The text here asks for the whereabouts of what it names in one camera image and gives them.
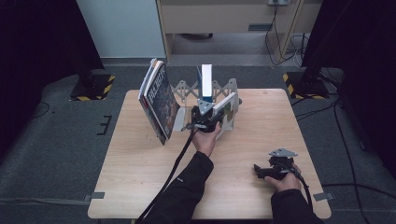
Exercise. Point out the black stand with striped base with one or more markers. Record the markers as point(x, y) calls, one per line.
point(306, 87)
point(93, 90)

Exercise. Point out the expandable grey metal book rack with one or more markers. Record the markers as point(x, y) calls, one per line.
point(181, 119)

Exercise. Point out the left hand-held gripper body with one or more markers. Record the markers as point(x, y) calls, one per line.
point(204, 121)

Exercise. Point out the white power strip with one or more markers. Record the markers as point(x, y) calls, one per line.
point(279, 2)

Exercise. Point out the person's right hand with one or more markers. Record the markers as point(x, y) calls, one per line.
point(288, 184)

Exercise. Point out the white panel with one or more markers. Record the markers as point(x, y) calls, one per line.
point(124, 28)

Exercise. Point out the grey tape strip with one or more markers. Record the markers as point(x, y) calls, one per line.
point(95, 196)
point(323, 196)

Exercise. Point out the light wooden desk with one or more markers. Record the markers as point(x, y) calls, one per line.
point(218, 15)

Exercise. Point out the person's left hand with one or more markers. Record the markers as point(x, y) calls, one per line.
point(205, 141)

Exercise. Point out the black tape floor mark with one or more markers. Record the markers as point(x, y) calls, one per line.
point(105, 125)

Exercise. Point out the dark cover magazine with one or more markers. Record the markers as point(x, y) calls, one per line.
point(162, 102)

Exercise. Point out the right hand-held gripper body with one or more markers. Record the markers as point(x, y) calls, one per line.
point(281, 168)

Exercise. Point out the black curtain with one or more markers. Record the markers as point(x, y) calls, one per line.
point(37, 46)
point(361, 46)

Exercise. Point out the blue book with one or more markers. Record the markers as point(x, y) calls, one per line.
point(207, 81)

